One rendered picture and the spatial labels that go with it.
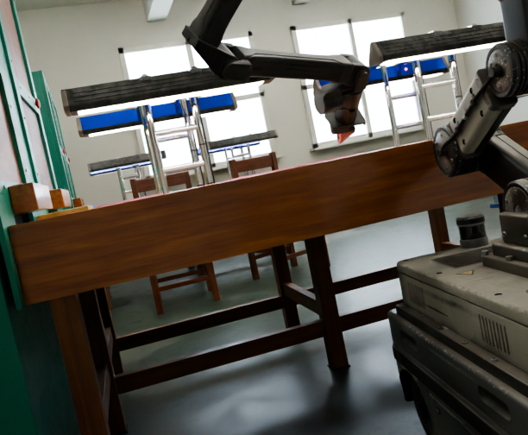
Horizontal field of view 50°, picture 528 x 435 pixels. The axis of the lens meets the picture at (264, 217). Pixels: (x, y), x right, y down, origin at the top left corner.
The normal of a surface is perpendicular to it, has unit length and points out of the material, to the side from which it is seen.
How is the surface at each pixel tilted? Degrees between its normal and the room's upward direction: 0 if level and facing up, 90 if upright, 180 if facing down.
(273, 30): 90
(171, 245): 90
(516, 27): 90
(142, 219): 90
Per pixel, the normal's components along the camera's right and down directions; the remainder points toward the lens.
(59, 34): 0.29, 0.02
